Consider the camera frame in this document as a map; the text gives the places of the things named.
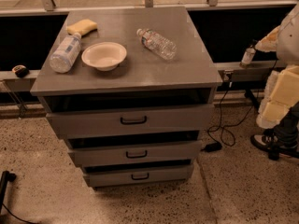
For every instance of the yellow sponge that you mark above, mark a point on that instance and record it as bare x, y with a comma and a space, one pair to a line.
82, 27

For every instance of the grey sneaker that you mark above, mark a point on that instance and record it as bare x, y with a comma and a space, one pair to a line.
273, 147

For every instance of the black stand at left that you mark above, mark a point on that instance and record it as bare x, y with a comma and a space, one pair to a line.
6, 177

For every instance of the small bottle on ledge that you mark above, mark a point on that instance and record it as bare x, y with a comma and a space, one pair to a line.
248, 56

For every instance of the grey drawer cabinet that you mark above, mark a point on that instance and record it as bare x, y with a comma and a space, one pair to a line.
143, 79

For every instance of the clear crumpled water bottle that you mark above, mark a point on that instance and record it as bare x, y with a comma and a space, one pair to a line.
157, 43

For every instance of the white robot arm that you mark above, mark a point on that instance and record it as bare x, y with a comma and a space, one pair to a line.
282, 88

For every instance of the grey top drawer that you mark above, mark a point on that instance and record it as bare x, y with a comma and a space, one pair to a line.
113, 122

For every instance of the grey drawer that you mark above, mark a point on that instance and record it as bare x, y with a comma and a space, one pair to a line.
113, 122
115, 155
137, 176

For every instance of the grey bottom drawer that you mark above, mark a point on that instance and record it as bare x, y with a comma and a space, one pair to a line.
137, 176

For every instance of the person leg in jeans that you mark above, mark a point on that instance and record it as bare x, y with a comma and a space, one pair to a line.
287, 132

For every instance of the black power adapter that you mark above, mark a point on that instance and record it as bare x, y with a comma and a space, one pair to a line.
212, 147

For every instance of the white bowl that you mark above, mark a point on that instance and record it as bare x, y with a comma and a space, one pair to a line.
104, 56

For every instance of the grey middle drawer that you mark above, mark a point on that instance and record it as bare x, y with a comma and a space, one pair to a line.
115, 155

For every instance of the labelled plastic water bottle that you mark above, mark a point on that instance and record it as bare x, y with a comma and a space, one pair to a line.
63, 58

